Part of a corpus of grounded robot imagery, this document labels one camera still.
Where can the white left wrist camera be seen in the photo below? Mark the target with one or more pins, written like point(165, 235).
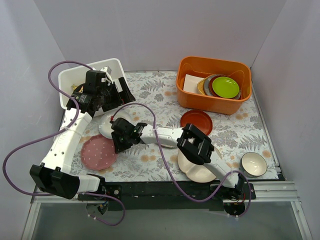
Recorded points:
point(107, 70)

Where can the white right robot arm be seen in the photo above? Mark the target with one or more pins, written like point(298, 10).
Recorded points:
point(196, 146)

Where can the aluminium frame rail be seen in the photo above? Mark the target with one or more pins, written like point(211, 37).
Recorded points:
point(278, 215)

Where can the dark red plate in bin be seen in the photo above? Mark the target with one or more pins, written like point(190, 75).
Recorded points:
point(211, 87)

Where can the lime green plate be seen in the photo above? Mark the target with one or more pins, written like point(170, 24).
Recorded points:
point(225, 87)

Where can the beige divided plate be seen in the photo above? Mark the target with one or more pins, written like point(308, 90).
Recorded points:
point(196, 173)

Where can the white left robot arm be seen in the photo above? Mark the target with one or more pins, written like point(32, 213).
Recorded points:
point(53, 174)

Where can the speckled oval ceramic plate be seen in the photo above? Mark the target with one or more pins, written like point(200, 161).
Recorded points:
point(167, 146)

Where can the white deep bowl plate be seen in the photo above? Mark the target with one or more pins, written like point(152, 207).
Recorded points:
point(105, 125)

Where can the small beige saucer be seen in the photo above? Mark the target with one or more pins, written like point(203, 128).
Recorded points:
point(253, 164)

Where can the pink polka dot plate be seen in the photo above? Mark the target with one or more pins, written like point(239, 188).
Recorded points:
point(98, 153)

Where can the white square plate in bin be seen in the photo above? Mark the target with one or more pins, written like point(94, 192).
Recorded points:
point(191, 83)

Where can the yellow basket plate in bin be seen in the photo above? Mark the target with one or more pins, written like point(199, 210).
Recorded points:
point(200, 87)

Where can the white plastic bin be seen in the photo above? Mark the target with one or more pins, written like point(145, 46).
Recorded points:
point(77, 76)

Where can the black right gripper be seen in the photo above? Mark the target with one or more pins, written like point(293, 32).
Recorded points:
point(118, 141)

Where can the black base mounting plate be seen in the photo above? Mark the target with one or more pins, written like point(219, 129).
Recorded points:
point(164, 195)

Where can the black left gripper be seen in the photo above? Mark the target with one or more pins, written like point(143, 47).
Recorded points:
point(118, 93)

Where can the orange plastic bin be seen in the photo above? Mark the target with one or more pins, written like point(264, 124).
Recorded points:
point(203, 67)

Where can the grey plate in bin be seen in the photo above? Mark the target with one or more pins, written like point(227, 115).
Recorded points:
point(206, 85)

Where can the red lacquer round plate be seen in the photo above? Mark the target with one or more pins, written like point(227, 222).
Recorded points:
point(198, 118)

